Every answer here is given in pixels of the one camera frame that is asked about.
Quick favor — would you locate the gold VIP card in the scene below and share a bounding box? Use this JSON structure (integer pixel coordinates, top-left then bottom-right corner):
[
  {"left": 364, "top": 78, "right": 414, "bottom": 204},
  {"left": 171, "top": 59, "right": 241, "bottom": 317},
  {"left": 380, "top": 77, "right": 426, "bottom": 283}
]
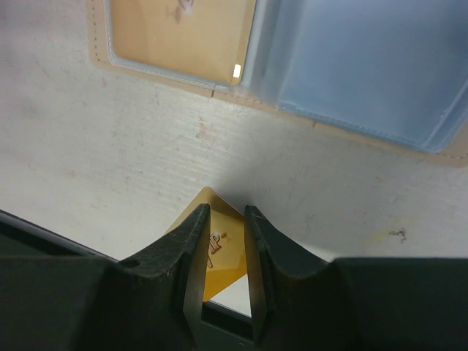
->
[
  {"left": 166, "top": 186, "right": 247, "bottom": 302},
  {"left": 110, "top": 0, "right": 256, "bottom": 86}
]

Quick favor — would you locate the beige leather card holder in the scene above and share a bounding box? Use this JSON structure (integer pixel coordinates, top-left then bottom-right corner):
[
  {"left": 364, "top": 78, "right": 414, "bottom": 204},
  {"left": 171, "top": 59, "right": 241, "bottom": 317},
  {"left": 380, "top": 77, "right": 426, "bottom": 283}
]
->
[{"left": 86, "top": 1, "right": 467, "bottom": 167}]

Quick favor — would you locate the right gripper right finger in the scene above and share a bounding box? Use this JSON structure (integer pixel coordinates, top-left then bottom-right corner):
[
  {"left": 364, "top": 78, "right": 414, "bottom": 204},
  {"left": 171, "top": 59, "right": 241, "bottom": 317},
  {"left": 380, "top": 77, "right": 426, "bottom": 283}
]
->
[{"left": 244, "top": 205, "right": 467, "bottom": 350}]

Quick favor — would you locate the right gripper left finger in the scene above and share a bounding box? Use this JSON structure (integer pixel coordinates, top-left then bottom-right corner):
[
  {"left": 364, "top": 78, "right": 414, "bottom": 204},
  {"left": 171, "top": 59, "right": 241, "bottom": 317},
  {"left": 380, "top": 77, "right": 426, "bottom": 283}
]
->
[{"left": 0, "top": 203, "right": 211, "bottom": 351}]

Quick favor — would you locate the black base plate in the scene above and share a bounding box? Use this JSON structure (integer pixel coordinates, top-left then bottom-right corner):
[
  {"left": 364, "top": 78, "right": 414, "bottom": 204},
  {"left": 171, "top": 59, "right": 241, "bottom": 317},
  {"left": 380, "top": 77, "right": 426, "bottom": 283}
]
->
[{"left": 0, "top": 208, "right": 257, "bottom": 351}]

